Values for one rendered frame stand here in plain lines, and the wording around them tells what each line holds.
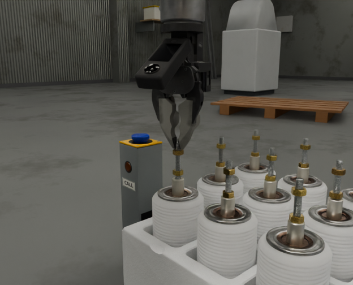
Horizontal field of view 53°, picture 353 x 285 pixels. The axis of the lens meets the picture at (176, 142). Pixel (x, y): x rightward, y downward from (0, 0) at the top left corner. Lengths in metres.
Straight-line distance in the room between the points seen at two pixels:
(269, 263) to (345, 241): 0.14
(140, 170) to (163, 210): 0.16
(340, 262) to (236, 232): 0.16
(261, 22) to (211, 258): 4.89
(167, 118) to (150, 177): 0.21
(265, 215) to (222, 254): 0.12
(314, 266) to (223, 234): 0.13
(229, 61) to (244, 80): 0.37
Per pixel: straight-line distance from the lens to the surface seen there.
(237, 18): 5.45
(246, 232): 0.55
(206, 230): 0.55
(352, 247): 0.60
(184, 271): 0.58
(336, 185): 0.60
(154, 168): 0.78
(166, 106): 0.61
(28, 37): 7.67
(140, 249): 0.66
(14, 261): 1.01
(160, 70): 0.53
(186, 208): 0.62
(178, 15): 0.59
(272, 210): 0.63
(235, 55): 5.34
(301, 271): 0.49
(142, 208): 0.80
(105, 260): 0.95
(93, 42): 8.34
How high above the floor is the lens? 0.49
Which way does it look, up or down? 13 degrees down
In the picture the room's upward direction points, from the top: straight up
